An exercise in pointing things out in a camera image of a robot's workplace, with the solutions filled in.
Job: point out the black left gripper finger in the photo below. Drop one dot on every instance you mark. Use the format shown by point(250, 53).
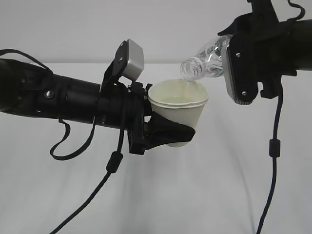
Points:
point(162, 131)
point(146, 102)

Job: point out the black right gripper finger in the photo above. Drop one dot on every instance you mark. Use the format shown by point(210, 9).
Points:
point(240, 24)

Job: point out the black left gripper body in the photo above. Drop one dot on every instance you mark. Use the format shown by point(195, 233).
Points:
point(126, 107)

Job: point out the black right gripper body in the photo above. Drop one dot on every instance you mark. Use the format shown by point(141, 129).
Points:
point(267, 39)

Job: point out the white paper cup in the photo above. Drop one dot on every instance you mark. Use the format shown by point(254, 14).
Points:
point(178, 100)

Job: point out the clear green-label water bottle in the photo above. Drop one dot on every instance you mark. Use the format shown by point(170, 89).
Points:
point(207, 62)

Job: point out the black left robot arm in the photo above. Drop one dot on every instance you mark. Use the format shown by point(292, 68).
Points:
point(33, 90)

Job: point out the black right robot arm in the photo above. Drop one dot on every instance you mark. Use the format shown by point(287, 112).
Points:
point(299, 49)

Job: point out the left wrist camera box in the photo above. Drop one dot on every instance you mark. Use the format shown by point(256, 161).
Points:
point(128, 62)

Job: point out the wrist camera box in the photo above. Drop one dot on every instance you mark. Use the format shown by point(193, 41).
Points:
point(238, 69)
point(128, 62)

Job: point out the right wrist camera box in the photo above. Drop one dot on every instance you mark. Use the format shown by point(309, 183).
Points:
point(238, 69)

